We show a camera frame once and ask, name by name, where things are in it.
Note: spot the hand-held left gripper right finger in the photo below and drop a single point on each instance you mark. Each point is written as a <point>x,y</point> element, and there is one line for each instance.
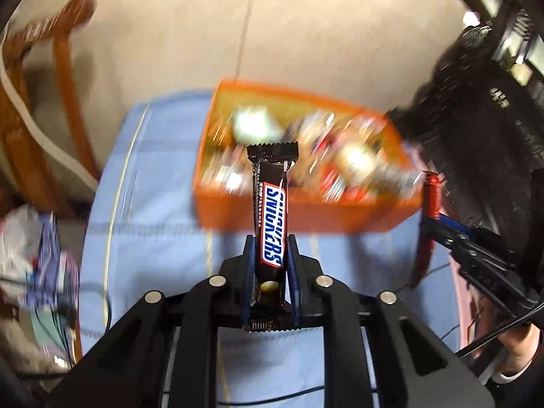
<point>294,272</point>

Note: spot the red snack stick packet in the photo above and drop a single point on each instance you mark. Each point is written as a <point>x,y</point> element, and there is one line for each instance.
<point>431,195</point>

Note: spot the grey fluffy cloth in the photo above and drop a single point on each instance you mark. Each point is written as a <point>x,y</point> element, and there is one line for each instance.
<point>21,344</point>

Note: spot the wooden chair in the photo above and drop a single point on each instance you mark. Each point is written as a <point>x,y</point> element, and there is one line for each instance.
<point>68,93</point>

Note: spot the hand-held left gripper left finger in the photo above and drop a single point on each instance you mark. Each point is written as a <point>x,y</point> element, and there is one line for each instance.
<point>247,272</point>

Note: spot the orange box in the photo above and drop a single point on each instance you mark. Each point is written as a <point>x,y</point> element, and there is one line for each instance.
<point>297,216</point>

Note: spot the dark chocolate bar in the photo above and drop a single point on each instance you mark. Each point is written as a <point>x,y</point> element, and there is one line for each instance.
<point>272,221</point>

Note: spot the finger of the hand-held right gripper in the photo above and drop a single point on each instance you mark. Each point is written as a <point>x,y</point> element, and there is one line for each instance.
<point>450,227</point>

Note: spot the person's right forearm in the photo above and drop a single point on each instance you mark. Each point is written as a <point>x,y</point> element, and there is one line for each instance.
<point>522,376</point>

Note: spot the blue quilted blanket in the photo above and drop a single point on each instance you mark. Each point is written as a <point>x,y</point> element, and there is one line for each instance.
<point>153,221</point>

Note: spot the heap of mixed snack packets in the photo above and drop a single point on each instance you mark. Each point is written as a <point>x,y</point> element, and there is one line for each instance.
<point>352,157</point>

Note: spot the white plastic bag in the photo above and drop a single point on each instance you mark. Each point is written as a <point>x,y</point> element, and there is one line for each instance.
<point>25,229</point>

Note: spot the person's right hand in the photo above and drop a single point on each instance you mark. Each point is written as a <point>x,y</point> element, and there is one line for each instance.
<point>518,346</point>

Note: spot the pink sheet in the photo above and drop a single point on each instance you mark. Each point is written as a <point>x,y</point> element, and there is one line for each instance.
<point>465,301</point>

